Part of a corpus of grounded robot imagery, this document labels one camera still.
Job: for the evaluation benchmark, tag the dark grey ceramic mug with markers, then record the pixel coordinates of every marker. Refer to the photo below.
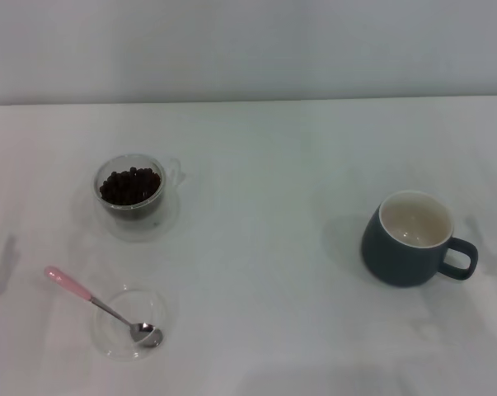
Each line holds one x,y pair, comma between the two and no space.
390,260

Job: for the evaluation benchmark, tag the coffee beans pile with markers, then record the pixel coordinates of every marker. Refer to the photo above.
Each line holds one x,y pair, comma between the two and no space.
130,187

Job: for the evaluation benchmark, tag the small clear glass dish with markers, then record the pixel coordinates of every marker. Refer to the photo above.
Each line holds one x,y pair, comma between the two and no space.
157,301

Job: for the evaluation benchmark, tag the clear glass saucer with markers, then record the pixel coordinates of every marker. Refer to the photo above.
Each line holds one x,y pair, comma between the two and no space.
165,227

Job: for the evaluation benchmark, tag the double-wall glass cup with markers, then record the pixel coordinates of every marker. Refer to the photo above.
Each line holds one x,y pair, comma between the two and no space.
170,169

